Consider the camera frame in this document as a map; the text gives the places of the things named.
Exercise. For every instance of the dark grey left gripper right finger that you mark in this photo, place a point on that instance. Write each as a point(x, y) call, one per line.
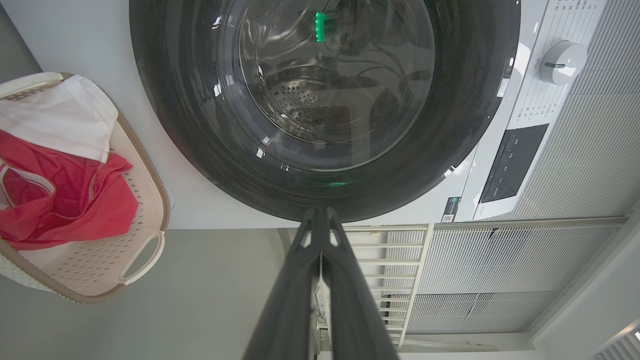
point(355, 310)

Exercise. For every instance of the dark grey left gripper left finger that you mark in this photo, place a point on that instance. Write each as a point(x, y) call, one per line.
point(295, 310)

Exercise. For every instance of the black round glass washer door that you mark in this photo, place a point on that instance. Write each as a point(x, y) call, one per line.
point(175, 100)

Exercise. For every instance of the red and white garment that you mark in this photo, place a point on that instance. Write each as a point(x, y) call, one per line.
point(70, 195)

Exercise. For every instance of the cream perforated laundry basket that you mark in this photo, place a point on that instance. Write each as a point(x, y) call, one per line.
point(100, 265)

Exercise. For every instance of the white washing machine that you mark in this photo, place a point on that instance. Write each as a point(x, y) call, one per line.
point(90, 40)

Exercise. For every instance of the white slatted railing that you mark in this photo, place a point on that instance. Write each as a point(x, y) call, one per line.
point(380, 228)

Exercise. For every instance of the steel perforated washer drum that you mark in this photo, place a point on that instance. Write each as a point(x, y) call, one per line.
point(310, 100)

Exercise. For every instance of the black washer display panel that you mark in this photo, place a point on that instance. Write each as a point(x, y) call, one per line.
point(512, 162)

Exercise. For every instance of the white round control knob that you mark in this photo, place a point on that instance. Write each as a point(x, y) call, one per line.
point(562, 62)

